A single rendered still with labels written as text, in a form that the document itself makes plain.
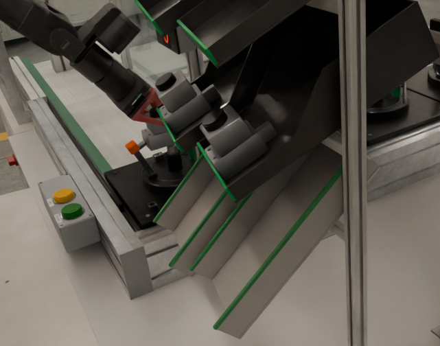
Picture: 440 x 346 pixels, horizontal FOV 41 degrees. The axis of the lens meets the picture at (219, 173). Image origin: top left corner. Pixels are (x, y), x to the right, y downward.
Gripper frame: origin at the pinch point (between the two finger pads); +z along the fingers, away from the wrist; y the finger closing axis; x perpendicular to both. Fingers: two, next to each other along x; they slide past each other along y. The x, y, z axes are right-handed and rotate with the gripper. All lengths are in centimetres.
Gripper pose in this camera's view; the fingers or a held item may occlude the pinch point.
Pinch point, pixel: (159, 117)
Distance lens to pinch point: 113.4
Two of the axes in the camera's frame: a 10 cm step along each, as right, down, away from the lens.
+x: -6.5, 7.6, 0.3
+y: -4.3, -4.0, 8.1
